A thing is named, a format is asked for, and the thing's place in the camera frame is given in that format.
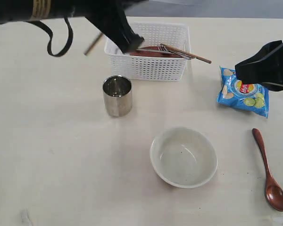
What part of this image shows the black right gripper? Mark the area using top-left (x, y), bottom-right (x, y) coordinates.
top-left (235, 40), bottom-right (283, 92)

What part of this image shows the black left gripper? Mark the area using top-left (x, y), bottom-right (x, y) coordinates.
top-left (73, 0), bottom-right (144, 53)

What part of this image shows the brown wooden chopstick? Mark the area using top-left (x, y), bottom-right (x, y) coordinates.
top-left (161, 43), bottom-right (212, 64)
top-left (84, 32), bottom-right (104, 56)

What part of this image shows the blue potato chips bag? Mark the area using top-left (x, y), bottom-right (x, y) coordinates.
top-left (216, 67), bottom-right (269, 118)

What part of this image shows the stainless steel cup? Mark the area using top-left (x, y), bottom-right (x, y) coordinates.
top-left (102, 75), bottom-right (133, 117)

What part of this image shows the white ceramic bowl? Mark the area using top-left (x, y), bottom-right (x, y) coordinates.
top-left (150, 127), bottom-right (218, 189)

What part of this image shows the brown wooden spoon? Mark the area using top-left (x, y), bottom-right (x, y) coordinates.
top-left (252, 128), bottom-right (283, 212)

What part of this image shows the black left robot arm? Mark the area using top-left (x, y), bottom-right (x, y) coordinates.
top-left (0, 0), bottom-right (144, 57)

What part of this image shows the brown round plate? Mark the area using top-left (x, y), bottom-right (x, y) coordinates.
top-left (129, 46), bottom-right (182, 58)

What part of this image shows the white perforated plastic basket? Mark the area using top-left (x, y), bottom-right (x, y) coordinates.
top-left (104, 22), bottom-right (191, 81)

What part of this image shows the silver metal fork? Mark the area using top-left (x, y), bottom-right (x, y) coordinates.
top-left (135, 44), bottom-right (194, 60)

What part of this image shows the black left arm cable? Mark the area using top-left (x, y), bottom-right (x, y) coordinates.
top-left (28, 16), bottom-right (74, 57)

